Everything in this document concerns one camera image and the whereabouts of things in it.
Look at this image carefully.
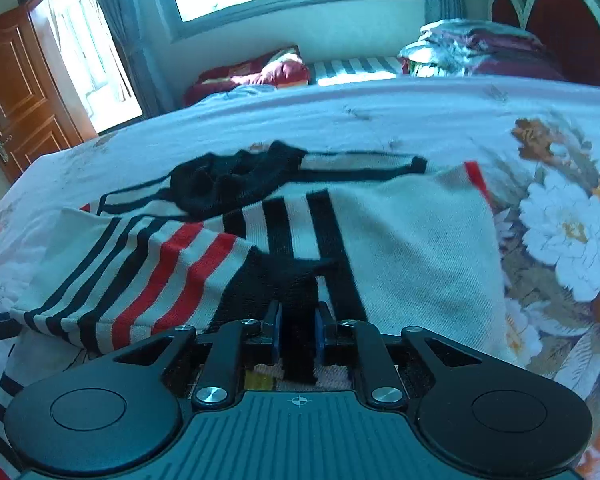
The striped knit children's sweater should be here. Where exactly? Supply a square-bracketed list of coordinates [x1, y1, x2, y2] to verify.
[0, 142, 513, 479]

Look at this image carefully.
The brown wooden door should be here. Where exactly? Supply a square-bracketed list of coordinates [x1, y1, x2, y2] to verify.
[0, 6, 97, 182]

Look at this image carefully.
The striped mattress pad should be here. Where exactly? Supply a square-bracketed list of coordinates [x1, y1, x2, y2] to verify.
[308, 56, 403, 87]

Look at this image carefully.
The floral pink bed sheet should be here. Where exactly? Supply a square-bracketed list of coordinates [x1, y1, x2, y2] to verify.
[0, 77, 600, 479]

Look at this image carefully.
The red pillow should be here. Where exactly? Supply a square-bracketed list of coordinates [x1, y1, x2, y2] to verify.
[183, 46, 311, 106]

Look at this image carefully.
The stack of folded quilts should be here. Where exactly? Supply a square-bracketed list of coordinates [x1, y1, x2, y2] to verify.
[398, 18, 566, 81]

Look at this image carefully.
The left teal curtain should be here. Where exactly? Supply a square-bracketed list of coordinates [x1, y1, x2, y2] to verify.
[97, 0, 176, 118]

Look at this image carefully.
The red white flower headboard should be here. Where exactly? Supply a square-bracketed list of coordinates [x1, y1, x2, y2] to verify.
[488, 0, 600, 87]

